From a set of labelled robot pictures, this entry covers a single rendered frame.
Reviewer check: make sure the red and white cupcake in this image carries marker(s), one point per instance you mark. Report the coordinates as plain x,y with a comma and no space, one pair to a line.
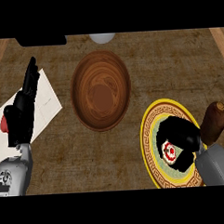
169,151

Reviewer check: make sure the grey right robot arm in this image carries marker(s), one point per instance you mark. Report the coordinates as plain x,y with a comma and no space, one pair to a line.
216,165

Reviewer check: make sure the red vegetable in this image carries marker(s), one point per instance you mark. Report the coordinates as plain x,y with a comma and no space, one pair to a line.
3,124

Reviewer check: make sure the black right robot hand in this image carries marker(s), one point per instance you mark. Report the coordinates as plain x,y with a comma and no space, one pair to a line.
180,135

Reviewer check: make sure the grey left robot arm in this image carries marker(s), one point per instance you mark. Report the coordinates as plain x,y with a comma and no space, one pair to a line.
13,175

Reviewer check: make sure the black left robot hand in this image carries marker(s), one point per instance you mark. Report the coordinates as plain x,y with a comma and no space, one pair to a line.
21,115

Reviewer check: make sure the yellow patterned plate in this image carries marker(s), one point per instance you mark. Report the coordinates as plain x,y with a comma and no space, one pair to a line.
152,136

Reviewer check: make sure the brown sweet potato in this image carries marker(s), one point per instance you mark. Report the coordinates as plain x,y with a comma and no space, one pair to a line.
214,122

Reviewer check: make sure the pale grey round object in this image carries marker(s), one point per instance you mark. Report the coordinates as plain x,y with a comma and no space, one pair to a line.
102,38

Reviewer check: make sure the brown wooden bowl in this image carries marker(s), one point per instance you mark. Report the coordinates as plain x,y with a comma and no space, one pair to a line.
100,90

